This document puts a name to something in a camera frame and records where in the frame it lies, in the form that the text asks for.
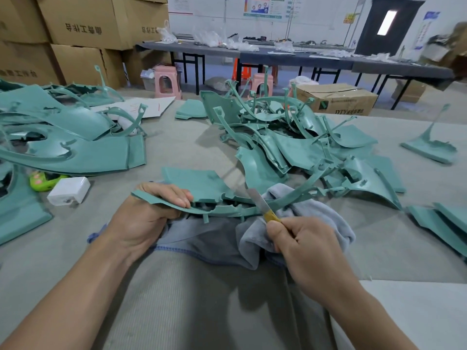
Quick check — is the pink plastic stool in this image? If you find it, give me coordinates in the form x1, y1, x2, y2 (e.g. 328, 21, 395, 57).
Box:
250, 72, 274, 98
153, 65, 182, 100

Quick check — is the orange object under table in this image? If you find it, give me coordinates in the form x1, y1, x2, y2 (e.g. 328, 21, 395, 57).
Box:
232, 58, 252, 85

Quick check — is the long grey work table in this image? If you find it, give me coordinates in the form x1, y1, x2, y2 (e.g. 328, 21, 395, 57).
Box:
137, 41, 455, 110

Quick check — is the white foam sheet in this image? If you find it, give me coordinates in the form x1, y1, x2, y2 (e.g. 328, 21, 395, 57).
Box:
330, 279, 467, 350

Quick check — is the white power adapter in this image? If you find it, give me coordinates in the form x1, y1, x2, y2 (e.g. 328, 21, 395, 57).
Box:
47, 176, 92, 207

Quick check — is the pile of green plastic parts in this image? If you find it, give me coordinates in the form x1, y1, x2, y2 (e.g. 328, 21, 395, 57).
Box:
0, 65, 467, 258

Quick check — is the grey-blue wiping cloth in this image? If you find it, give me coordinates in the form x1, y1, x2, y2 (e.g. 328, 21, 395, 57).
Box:
86, 183, 357, 270

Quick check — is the single green plastic part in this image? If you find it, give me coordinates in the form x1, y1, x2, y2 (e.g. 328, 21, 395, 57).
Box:
131, 162, 364, 223

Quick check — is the person's right hand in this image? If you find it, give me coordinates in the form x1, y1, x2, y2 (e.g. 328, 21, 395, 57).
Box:
266, 216, 363, 312

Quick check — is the person's left forearm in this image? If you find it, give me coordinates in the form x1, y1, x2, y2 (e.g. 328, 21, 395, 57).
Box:
0, 233, 143, 350

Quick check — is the brown cardboard box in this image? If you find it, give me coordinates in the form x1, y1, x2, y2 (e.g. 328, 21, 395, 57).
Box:
293, 83, 379, 117

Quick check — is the colourful wall poster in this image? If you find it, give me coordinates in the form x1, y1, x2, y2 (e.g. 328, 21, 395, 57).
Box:
244, 0, 287, 19

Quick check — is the heap of clear plastic bags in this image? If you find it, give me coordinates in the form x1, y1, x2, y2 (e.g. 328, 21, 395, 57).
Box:
157, 28, 260, 53

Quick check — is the stack of brown cardboard boxes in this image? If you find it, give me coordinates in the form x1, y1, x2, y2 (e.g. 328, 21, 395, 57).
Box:
0, 0, 170, 89

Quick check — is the dark door with window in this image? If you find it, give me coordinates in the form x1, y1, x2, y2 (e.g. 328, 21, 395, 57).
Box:
356, 0, 425, 57

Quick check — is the person's left hand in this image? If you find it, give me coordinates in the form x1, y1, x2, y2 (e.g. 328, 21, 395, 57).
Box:
104, 183, 195, 263

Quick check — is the yellow-handled deburring knife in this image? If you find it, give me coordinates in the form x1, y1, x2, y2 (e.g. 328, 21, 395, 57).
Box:
247, 187, 280, 223

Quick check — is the green and yellow gadget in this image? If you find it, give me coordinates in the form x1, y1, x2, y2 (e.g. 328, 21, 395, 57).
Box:
29, 170, 68, 193

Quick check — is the white paper sheet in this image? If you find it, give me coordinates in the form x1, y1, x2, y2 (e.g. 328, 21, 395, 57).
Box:
91, 96, 176, 121

